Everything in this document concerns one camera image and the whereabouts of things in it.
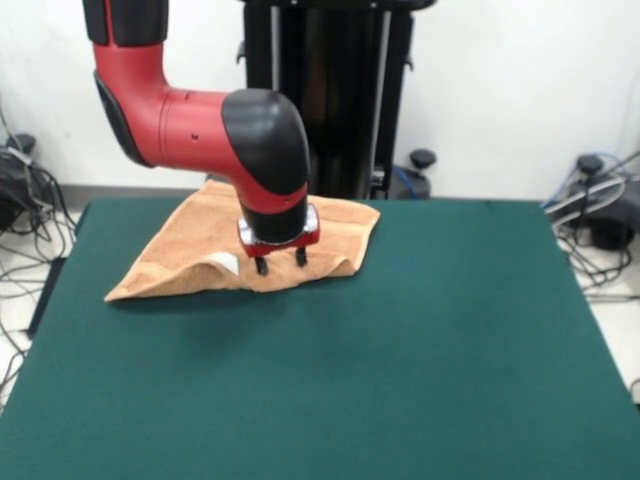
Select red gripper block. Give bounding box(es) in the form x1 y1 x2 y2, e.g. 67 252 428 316
237 204 323 277

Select tan terry towel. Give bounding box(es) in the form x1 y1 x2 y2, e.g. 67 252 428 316
103 179 382 304

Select dark green table cloth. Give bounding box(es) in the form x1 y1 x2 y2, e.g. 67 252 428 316
0 198 640 480

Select black floor base foot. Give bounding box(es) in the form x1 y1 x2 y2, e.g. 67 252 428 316
547 153 640 251
0 133 39 231

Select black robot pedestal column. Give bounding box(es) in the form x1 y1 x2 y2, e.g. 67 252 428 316
234 0 416 200

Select tangled black floor cables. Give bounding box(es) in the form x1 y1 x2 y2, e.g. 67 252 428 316
0 99 79 406
554 229 640 302

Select blue cable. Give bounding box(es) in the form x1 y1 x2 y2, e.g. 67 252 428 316
542 151 640 210

